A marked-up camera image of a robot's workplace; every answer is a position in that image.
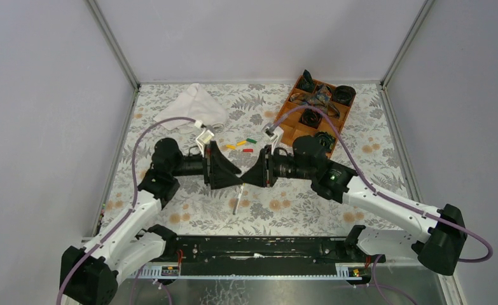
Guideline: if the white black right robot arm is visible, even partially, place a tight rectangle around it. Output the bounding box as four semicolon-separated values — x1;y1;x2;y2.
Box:
241;135;467;276

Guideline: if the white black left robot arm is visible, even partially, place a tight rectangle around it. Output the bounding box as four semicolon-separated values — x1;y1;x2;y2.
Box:
56;138;242;304

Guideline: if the dark rolled fabric front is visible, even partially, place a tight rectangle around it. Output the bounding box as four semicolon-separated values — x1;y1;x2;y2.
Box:
314;132;336;153

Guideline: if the dark rolled fabric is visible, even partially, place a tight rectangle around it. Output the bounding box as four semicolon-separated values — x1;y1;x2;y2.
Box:
332;85;356;107
299;108;322;129
314;132;336;153

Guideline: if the dark rolled fabric centre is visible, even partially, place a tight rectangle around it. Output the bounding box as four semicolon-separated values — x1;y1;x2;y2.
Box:
299;108;322;129

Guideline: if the white crumpled cloth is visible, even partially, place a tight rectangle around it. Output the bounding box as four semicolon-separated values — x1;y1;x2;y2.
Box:
154;83;228;128

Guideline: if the wooden compartment tray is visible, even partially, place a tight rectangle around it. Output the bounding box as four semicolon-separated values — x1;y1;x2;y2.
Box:
276;70;357;157

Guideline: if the patterned fabric strip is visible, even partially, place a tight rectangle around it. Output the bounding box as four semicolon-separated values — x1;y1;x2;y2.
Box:
289;85;340;119

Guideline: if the dark folded fabric back left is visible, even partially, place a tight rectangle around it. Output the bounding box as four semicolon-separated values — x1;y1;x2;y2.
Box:
296;70;315;93

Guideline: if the dark rolled fabric back right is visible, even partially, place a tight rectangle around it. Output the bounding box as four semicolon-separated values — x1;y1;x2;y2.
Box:
332;85;356;107

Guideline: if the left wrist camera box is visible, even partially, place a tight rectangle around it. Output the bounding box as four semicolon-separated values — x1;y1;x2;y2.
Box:
195;128;215;156

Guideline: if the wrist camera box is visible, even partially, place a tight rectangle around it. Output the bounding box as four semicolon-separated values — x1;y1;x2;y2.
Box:
262;123;284;150
195;128;215;156

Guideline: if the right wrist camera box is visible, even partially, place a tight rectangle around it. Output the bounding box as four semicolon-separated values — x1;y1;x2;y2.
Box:
262;123;284;150

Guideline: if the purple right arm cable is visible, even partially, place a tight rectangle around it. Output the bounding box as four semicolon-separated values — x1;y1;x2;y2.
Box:
263;105;494;305

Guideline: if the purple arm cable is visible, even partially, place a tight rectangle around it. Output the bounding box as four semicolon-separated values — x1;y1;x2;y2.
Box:
263;105;494;305
56;117;203;305

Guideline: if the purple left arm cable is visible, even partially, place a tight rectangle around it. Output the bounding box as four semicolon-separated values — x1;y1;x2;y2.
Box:
56;117;203;305

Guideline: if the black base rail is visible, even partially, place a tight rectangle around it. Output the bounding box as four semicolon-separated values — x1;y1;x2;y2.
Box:
147;235;385;281

